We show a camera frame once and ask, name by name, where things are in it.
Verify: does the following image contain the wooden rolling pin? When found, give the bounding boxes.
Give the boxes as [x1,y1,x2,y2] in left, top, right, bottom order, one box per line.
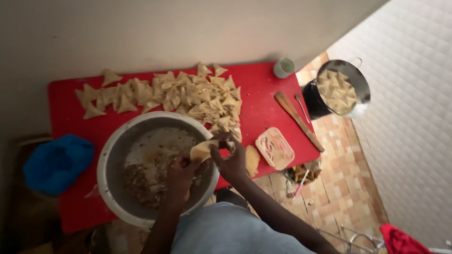
[275,91,325,153]

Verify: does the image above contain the red plastic table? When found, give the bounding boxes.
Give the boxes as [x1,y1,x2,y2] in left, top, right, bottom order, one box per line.
[47,62,321,235]

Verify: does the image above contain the stack of pastry sheets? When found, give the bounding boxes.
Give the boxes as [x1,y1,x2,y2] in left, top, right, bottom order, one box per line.
[245,145,261,178]

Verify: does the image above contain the pale green cup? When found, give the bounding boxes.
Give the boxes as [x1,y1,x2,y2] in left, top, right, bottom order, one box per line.
[273,57,295,79]

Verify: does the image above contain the plastic tub of flour paste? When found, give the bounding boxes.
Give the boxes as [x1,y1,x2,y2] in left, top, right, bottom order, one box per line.
[255,127,295,171]

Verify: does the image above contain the person's grey shirt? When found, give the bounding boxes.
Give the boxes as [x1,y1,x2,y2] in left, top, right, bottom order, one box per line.
[170,201,316,254]

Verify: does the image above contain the person's right hand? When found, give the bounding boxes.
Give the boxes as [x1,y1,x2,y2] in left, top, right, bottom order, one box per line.
[210,130,249,184]

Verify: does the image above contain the red cloth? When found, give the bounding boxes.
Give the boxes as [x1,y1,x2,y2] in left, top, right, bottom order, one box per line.
[379,223,435,254]

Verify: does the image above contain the white quilted mattress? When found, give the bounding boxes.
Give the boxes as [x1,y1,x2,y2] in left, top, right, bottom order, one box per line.
[327,0,452,249]

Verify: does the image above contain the samosa pastry cone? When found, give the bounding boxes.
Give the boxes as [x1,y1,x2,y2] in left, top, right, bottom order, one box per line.
[190,140,220,163]

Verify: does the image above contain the metal spoon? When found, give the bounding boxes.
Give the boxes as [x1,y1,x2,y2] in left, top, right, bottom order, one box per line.
[295,93,311,124]

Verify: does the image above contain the bowl of scraps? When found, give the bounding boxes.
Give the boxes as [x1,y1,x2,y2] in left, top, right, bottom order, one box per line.
[283,159,323,186]

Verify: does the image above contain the pile of folded samosas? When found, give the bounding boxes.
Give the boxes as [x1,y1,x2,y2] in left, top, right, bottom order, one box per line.
[75,62,243,143]

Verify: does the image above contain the blue plastic bag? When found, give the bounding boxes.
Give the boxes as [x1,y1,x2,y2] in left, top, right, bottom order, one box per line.
[23,134,95,196]

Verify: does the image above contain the minced meat filling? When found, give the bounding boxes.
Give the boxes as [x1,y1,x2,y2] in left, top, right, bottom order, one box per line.
[122,150,198,209]

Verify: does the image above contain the pink handled utensil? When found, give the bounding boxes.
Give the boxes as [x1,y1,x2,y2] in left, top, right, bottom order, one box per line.
[294,169,311,199]

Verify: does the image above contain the person's left hand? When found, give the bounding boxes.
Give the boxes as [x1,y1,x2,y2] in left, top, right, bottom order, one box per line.
[166,152,204,209]

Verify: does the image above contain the steel pot of samosas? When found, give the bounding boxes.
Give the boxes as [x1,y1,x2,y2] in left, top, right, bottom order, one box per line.
[315,57,371,119]

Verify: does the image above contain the metal wire rack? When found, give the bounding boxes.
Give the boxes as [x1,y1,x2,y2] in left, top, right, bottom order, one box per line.
[317,226,385,254]

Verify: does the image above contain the large metal mixing bowl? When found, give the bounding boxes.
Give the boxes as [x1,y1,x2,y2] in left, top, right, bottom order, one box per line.
[97,111,221,228]

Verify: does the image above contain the black bucket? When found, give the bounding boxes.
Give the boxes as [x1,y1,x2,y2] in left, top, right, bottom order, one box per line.
[302,80,334,120]

